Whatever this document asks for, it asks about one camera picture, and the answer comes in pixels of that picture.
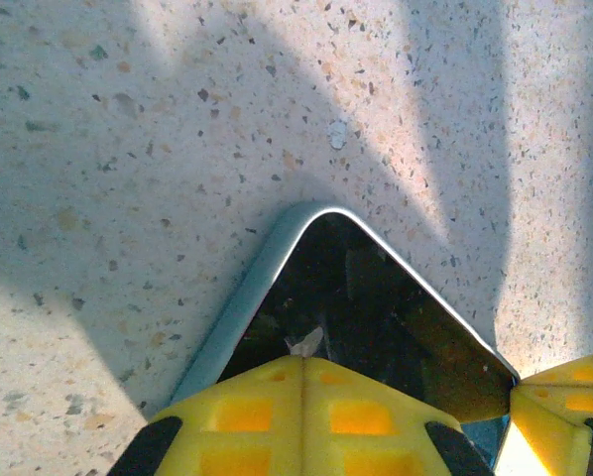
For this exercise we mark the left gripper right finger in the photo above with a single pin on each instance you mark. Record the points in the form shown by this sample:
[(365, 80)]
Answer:
[(559, 421)]

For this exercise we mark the phone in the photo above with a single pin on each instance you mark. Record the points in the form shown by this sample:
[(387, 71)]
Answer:
[(366, 297)]

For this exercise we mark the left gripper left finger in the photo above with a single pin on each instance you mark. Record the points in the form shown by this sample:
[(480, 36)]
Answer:
[(301, 421)]

